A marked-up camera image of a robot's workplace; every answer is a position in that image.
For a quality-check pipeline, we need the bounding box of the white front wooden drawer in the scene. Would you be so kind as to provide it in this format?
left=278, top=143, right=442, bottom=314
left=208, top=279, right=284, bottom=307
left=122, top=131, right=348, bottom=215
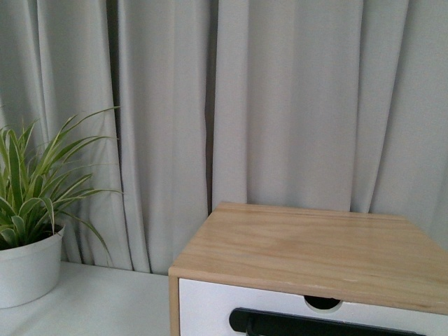
left=179, top=279, right=447, bottom=335

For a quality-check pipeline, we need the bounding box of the black metal drawer handle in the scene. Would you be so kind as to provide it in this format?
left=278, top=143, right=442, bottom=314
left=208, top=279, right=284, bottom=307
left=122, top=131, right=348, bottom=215
left=229, top=308, right=416, bottom=336

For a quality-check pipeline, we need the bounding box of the light wooden drawer cabinet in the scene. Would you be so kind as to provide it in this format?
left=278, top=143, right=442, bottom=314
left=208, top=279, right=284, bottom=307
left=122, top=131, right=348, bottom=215
left=169, top=203, right=447, bottom=335

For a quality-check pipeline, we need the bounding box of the grey curtain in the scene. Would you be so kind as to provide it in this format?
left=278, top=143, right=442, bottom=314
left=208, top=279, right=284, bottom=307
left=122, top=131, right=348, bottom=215
left=1, top=1, right=447, bottom=274

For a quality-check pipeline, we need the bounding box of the green spider plant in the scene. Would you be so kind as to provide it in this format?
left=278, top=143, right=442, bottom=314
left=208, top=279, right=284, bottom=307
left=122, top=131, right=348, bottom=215
left=1, top=106, right=120, bottom=265

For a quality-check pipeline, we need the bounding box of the white plant pot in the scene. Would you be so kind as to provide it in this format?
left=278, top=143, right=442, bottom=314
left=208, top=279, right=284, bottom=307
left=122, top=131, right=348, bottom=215
left=0, top=227, right=65, bottom=309

